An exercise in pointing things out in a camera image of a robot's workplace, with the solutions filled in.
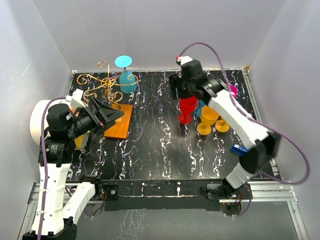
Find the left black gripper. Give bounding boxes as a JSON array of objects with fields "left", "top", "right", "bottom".
[{"left": 66, "top": 96, "right": 124, "bottom": 138}]

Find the red wine glass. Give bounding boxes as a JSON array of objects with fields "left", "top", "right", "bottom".
[{"left": 178, "top": 96, "right": 198, "bottom": 125}]

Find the blue wine glass front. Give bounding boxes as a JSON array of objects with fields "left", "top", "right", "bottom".
[{"left": 196, "top": 100, "right": 206, "bottom": 118}]

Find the teal wine glass back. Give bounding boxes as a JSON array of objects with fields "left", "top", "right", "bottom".
[{"left": 115, "top": 55, "right": 137, "bottom": 94}]

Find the orange glass yellow base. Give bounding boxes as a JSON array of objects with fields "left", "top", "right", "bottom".
[
  {"left": 197, "top": 106, "right": 220, "bottom": 136},
  {"left": 215, "top": 117, "right": 230, "bottom": 133}
]

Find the magenta wine glass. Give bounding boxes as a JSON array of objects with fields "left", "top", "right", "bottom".
[{"left": 229, "top": 84, "right": 238, "bottom": 98}]

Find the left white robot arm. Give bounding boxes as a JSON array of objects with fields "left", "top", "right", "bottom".
[{"left": 22, "top": 95, "right": 124, "bottom": 240}]

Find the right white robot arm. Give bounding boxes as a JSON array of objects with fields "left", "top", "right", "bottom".
[{"left": 169, "top": 56, "right": 281, "bottom": 199}]

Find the orange wooden rack base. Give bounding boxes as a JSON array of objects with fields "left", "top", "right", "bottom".
[{"left": 103, "top": 104, "right": 134, "bottom": 140}]

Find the white cylinder drum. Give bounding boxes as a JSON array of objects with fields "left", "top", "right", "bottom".
[{"left": 29, "top": 99, "right": 90, "bottom": 152}]

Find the blue stapler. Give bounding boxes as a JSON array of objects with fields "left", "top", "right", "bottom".
[{"left": 230, "top": 144, "right": 248, "bottom": 157}]

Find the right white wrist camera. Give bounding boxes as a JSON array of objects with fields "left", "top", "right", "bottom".
[{"left": 176, "top": 55, "right": 193, "bottom": 66}]

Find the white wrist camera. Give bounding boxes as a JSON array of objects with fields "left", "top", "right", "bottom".
[
  {"left": 176, "top": 55, "right": 193, "bottom": 66},
  {"left": 65, "top": 89, "right": 86, "bottom": 113}
]

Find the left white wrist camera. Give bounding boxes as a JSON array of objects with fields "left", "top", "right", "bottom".
[{"left": 65, "top": 89, "right": 86, "bottom": 113}]

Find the gold wire glass rack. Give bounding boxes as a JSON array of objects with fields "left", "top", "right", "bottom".
[{"left": 76, "top": 60, "right": 127, "bottom": 110}]

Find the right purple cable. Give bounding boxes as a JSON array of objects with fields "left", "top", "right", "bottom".
[{"left": 176, "top": 42, "right": 311, "bottom": 218}]

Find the purple cable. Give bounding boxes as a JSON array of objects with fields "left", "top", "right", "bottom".
[
  {"left": 36, "top": 96, "right": 95, "bottom": 240},
  {"left": 176, "top": 42, "right": 311, "bottom": 218}
]

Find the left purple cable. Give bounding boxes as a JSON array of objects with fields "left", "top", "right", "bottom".
[{"left": 36, "top": 96, "right": 95, "bottom": 240}]

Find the black front mounting rail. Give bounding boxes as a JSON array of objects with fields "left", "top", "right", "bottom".
[{"left": 67, "top": 178, "right": 253, "bottom": 213}]

